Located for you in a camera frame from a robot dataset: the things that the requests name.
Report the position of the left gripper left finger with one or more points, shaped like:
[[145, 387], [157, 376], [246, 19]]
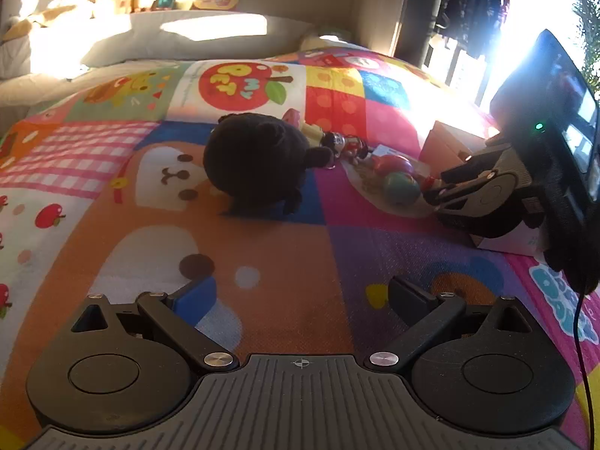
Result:
[[175, 317]]

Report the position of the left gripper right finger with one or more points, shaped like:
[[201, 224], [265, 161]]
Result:
[[430, 319]]

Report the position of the green pink egg toy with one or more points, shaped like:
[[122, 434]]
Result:
[[399, 185]]

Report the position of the white cardboard box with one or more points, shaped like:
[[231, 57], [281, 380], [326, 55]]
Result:
[[479, 187]]

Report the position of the colourful cartoon play mat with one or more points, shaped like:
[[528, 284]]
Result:
[[104, 197]]

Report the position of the black plush toy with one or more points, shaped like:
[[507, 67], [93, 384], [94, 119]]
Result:
[[261, 160]]

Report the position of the black red figurine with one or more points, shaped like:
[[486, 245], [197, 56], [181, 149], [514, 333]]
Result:
[[352, 148]]

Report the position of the hanging dark clothes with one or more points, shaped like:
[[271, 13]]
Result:
[[474, 24]]

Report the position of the yellow pink figurine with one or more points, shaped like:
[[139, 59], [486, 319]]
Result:
[[313, 133]]

